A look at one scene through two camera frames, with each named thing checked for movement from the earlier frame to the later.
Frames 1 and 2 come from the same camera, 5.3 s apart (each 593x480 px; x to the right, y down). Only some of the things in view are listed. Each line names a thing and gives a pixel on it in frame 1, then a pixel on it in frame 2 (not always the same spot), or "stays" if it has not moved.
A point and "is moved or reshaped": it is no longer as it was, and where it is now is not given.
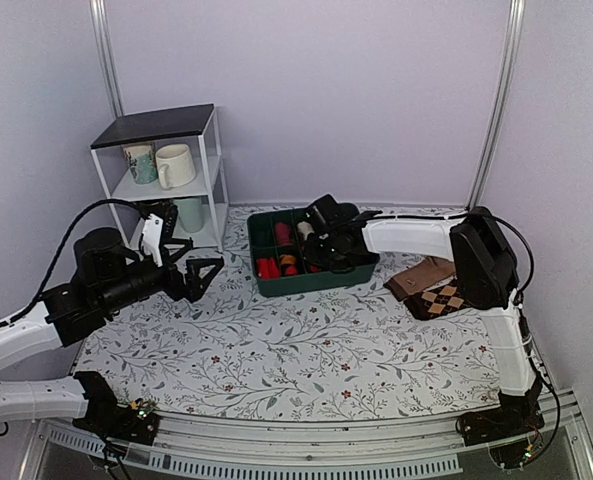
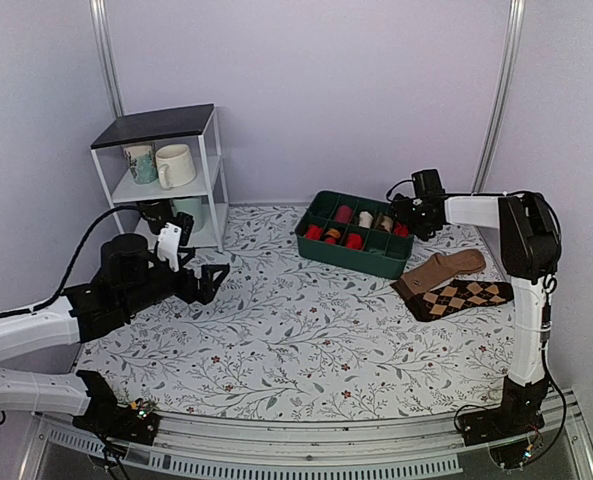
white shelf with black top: [173, 154] stays
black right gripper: [311, 259] → [424, 231]
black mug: [153, 206] stays
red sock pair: [283, 234] is moved or reshaped
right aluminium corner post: [509, 66] stays
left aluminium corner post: [99, 12] stays
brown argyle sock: [437, 301] stays
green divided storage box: [276, 240] is moved or reshaped
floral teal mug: [142, 163] stays
